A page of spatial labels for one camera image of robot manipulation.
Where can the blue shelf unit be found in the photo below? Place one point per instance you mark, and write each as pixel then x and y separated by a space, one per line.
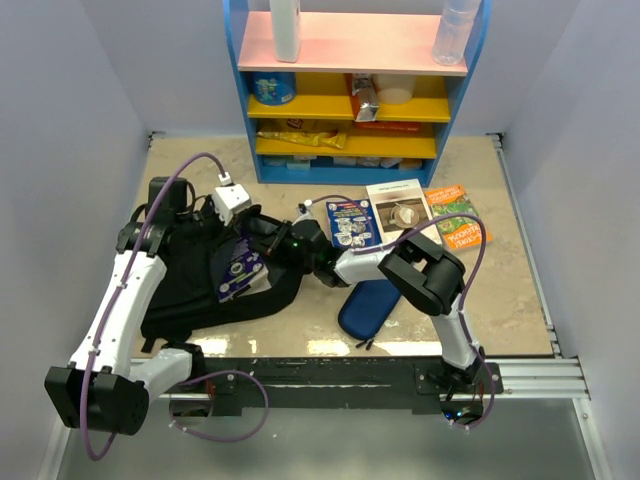
pixel 335 45

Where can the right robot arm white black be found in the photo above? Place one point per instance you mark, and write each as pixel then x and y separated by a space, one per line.
pixel 425 274

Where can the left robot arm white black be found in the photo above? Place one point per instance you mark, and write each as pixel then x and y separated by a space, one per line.
pixel 99 389

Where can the orange flat box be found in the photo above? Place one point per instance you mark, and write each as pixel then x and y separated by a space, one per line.
pixel 391 126

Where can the yellow chips bag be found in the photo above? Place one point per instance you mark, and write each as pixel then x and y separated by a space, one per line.
pixel 305 132

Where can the blue zip pencil case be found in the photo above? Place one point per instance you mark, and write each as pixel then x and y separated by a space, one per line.
pixel 366 310

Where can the blue round tin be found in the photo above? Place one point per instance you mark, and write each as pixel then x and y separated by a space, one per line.
pixel 274 88

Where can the white carton on shelf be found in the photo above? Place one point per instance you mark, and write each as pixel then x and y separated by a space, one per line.
pixel 285 20

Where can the aluminium rail frame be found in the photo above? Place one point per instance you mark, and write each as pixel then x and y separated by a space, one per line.
pixel 228 262

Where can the purple book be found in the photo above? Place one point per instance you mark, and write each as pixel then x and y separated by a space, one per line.
pixel 246 273

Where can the blue comic book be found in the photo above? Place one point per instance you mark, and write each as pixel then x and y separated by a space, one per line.
pixel 352 224

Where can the black backpack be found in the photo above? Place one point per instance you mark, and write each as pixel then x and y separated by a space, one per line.
pixel 219 280

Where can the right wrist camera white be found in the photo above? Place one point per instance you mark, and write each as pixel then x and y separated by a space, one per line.
pixel 304 210

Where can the clear plastic bottle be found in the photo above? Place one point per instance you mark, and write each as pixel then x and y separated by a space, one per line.
pixel 454 29

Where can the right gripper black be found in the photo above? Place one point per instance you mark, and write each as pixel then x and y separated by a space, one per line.
pixel 276 251

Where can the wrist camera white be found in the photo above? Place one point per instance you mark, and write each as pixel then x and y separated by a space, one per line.
pixel 304 210
pixel 229 198

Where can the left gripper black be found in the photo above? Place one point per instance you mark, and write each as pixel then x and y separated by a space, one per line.
pixel 209 206

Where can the silver orange snack bag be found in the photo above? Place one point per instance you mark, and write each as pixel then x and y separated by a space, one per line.
pixel 364 98

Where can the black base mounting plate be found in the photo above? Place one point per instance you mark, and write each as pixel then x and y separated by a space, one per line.
pixel 418 384

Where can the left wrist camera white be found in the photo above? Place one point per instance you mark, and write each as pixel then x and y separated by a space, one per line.
pixel 229 198

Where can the white coffee cover book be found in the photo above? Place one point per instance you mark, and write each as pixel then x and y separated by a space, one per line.
pixel 398 206

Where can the white plastic tub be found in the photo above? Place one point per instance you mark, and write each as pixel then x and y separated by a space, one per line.
pixel 394 89

